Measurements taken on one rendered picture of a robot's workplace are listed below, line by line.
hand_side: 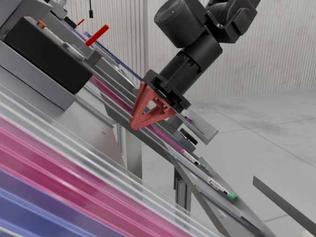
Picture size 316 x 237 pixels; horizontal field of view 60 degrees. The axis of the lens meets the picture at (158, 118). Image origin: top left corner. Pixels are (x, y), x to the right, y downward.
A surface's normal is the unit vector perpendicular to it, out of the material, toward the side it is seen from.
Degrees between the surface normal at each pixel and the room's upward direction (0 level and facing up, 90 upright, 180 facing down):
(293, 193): 0
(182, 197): 90
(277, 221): 0
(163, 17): 45
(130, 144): 90
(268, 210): 0
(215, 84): 90
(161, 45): 90
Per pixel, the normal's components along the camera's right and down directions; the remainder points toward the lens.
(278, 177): 0.00, -0.94
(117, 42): 0.34, 0.33
